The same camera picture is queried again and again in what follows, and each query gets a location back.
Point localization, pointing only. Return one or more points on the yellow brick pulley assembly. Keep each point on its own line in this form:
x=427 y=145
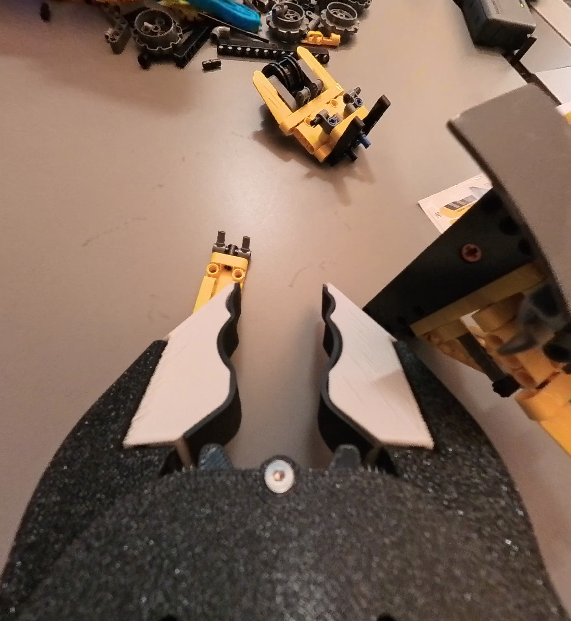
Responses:
x=309 y=128

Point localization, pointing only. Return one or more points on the black power adapter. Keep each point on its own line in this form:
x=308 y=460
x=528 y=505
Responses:
x=499 y=19

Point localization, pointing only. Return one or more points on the long black brick beam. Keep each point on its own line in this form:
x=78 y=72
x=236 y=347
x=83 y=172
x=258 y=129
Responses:
x=266 y=51

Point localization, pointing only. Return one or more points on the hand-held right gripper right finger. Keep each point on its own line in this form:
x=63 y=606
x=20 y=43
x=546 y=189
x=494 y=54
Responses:
x=377 y=388

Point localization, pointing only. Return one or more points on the large yellow black brick model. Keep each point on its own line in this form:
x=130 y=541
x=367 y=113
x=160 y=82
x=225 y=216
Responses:
x=460 y=271

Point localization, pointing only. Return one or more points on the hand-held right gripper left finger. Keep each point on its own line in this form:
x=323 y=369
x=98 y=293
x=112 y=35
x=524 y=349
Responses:
x=183 y=388

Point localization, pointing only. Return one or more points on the pile of toy brick pieces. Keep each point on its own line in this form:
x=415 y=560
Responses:
x=290 y=19

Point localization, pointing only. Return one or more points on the small yellow brick piece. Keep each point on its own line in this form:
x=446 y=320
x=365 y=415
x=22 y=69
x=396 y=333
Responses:
x=222 y=271

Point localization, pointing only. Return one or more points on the cyan brick separator tool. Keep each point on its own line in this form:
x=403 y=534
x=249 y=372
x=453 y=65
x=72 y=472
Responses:
x=227 y=14

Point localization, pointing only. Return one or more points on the dark grey toothed wheel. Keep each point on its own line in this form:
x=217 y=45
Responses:
x=157 y=29

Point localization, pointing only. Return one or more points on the printed sticker sheet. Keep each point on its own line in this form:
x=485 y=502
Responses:
x=440 y=208

